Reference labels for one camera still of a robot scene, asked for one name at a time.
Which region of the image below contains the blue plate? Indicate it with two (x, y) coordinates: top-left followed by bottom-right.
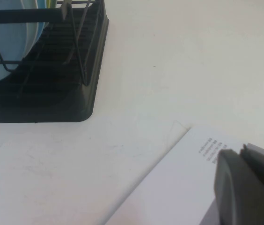
(35, 0), (50, 12)

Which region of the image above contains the black wire dish rack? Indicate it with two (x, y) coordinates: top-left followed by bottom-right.
(0, 0), (105, 99)

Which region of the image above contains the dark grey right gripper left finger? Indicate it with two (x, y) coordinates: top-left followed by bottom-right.
(213, 149), (264, 225)

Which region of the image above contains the white plate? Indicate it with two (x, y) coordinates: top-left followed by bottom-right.
(0, 0), (46, 86)

